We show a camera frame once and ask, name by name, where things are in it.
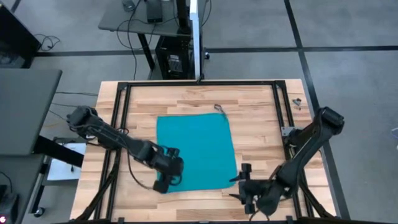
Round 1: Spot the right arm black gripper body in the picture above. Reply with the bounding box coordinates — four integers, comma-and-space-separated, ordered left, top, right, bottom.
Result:
238, 162, 272, 215

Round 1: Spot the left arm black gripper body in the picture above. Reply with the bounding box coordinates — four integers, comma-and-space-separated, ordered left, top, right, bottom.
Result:
151, 146, 185, 183

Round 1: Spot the teal terry towel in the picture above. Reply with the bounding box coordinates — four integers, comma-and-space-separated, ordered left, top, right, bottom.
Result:
155, 104, 239, 194

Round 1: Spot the white paper sheet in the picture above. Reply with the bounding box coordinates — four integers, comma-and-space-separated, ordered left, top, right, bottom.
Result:
46, 142, 87, 182

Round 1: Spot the black desk foot bar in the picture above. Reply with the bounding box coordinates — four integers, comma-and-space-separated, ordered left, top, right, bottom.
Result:
32, 135, 86, 169

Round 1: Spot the black desk leg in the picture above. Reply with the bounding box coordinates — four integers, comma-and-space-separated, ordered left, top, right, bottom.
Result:
136, 32, 157, 73

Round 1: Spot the black computer tower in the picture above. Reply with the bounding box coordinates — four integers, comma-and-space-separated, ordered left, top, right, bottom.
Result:
154, 35, 196, 81

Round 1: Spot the black monitor pole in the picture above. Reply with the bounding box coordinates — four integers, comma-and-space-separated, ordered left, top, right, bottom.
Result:
175, 0, 192, 35

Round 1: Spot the grey monitor desk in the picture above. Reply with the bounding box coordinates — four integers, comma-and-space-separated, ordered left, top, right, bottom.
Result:
98, 0, 200, 39

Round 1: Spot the black power brick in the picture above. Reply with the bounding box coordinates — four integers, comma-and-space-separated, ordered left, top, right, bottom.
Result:
145, 0, 164, 24

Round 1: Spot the black device purple light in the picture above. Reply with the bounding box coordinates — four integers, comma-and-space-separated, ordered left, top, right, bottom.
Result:
0, 183, 20, 224

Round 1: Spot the large grey desk top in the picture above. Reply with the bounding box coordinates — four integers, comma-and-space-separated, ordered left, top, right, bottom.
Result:
0, 68, 63, 156

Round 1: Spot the black computer mouse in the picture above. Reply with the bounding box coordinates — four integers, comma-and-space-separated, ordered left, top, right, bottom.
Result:
121, 0, 137, 13

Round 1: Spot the black cabinet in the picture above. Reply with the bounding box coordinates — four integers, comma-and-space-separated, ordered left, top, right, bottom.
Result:
0, 2, 42, 68

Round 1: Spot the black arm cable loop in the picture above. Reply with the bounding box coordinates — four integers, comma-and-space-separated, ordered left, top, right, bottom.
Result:
125, 146, 157, 191

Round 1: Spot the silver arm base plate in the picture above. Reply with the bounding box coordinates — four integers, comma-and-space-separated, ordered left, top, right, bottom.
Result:
280, 126, 297, 139

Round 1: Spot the black aluminium table frame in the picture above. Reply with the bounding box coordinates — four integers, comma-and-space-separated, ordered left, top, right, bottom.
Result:
74, 80, 336, 223

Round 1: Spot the black hanging desk cable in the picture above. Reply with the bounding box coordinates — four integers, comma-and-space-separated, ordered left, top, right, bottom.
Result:
115, 0, 147, 82

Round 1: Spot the black straight floor cable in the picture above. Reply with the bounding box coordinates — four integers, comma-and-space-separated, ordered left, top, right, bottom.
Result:
55, 91, 100, 98

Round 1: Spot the white vertical post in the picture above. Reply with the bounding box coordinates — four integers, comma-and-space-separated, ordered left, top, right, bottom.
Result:
189, 0, 202, 82

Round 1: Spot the black coiled floor cable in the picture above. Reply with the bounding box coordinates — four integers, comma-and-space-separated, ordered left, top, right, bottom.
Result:
33, 33, 62, 53

